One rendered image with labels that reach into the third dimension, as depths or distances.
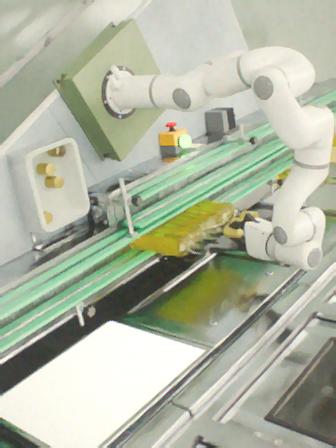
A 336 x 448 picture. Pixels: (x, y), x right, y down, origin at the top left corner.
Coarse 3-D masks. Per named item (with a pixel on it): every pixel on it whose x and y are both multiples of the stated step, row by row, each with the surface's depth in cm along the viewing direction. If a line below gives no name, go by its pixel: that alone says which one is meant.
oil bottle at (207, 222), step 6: (180, 216) 169; (186, 216) 168; (192, 216) 167; (198, 216) 167; (204, 216) 166; (186, 222) 165; (192, 222) 164; (198, 222) 162; (204, 222) 162; (210, 222) 162; (216, 222) 163; (210, 228) 161
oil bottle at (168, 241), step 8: (152, 232) 161; (160, 232) 160; (168, 232) 159; (176, 232) 158; (184, 232) 157; (136, 240) 164; (144, 240) 162; (152, 240) 160; (160, 240) 158; (168, 240) 155; (176, 240) 154; (184, 240) 153; (192, 240) 155; (136, 248) 166; (144, 248) 163; (152, 248) 161; (160, 248) 159; (168, 248) 157; (176, 248) 155; (184, 248) 154
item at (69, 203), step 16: (64, 144) 153; (32, 160) 150; (48, 160) 154; (64, 160) 156; (32, 176) 142; (64, 176) 158; (80, 176) 155; (32, 192) 143; (48, 192) 155; (64, 192) 160; (80, 192) 157; (48, 208) 156; (64, 208) 160; (80, 208) 159; (48, 224) 151; (64, 224) 152
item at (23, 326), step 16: (288, 160) 227; (256, 176) 213; (272, 176) 211; (240, 192) 199; (128, 256) 163; (144, 256) 161; (96, 272) 156; (112, 272) 154; (80, 288) 149; (96, 288) 147; (48, 304) 142; (64, 304) 141; (16, 320) 137; (32, 320) 136; (48, 320) 135; (0, 336) 131; (16, 336) 129; (0, 352) 125
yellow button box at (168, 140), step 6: (162, 132) 191; (168, 132) 189; (174, 132) 187; (180, 132) 188; (186, 132) 190; (162, 138) 189; (168, 138) 188; (174, 138) 186; (162, 144) 190; (168, 144) 189; (174, 144) 187; (162, 150) 191; (168, 150) 190; (174, 150) 188; (180, 150) 189
